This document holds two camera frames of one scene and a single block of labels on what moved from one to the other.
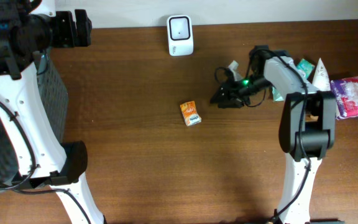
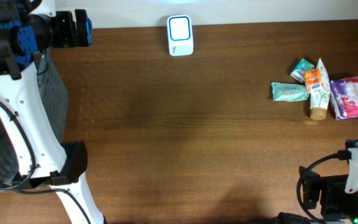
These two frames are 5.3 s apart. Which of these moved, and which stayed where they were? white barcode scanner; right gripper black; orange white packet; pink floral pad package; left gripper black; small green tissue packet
Moved: orange white packet; right gripper black
Stayed: small green tissue packet; pink floral pad package; left gripper black; white barcode scanner
